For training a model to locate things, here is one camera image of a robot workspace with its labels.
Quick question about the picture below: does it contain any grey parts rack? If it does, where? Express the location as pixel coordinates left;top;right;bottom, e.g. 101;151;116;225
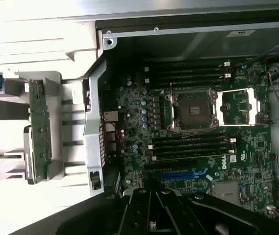
0;70;86;184

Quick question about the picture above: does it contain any blue expansion slot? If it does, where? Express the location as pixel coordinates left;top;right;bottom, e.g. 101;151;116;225
161;171;201;181

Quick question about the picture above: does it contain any green motherboard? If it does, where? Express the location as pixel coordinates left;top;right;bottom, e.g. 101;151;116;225
116;58;275;218

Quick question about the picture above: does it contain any black RAM slot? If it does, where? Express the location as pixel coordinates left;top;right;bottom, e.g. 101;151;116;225
152;62;231;68
151;141;236;147
151;68;232;74
151;146;236;154
151;81;231;88
151;74;232;81
151;134;235;141
151;153;236;161

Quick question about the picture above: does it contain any metal socket cover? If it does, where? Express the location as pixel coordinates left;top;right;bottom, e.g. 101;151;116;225
216;88;261;127

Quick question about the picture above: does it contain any CPU socket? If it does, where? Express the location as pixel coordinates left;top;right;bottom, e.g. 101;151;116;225
166;88;218;134

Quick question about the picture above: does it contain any black open PC case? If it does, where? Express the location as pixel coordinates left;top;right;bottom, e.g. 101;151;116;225
82;19;279;235

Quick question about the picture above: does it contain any silver chipset heatsink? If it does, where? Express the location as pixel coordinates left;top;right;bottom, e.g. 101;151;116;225
212;182;240;205

